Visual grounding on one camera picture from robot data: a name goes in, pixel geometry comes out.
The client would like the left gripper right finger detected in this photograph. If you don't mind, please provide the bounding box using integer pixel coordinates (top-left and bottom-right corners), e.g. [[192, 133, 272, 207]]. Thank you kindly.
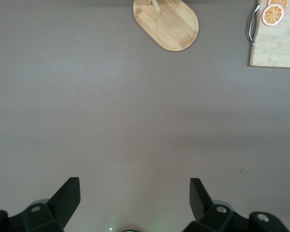
[[183, 178, 290, 232]]

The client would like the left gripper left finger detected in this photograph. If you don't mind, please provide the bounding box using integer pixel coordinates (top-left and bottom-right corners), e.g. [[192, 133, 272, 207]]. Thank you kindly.
[[0, 177, 81, 232]]

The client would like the wooden mug rack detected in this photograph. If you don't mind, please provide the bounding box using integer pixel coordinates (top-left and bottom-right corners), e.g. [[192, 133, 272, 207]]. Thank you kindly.
[[132, 0, 199, 52]]

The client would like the orange slice toy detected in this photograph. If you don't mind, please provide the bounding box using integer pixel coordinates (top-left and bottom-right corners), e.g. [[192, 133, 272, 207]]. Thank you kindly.
[[267, 0, 290, 11], [262, 4, 285, 27]]

